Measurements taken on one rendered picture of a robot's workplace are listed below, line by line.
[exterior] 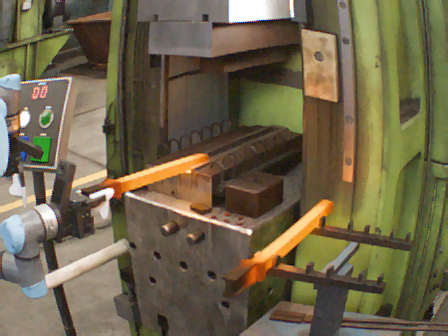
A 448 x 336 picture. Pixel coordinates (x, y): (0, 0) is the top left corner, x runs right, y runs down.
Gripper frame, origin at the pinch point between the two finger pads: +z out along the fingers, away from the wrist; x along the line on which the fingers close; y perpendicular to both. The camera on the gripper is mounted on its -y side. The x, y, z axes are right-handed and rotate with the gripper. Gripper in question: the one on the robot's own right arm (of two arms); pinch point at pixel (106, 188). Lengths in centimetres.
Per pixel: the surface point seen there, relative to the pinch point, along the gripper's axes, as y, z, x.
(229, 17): -36.1, 26.2, 13.1
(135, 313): 64, 39, -35
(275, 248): 6.2, 7.4, 37.2
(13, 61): 13, 245, -427
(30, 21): -30, 269, -428
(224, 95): -6, 68, -18
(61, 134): -3.1, 17.3, -38.9
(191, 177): 4.2, 27.4, 1.8
